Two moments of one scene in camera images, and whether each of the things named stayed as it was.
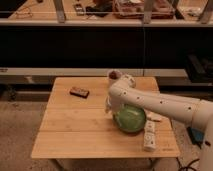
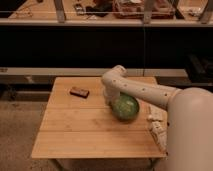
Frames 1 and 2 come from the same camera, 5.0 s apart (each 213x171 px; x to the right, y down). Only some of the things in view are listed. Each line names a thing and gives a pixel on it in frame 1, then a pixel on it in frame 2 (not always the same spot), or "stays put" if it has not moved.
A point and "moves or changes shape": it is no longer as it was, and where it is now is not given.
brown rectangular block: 79,92 stays put
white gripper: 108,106 → 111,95
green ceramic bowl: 129,118 moves or changes shape
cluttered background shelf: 111,13 stays put
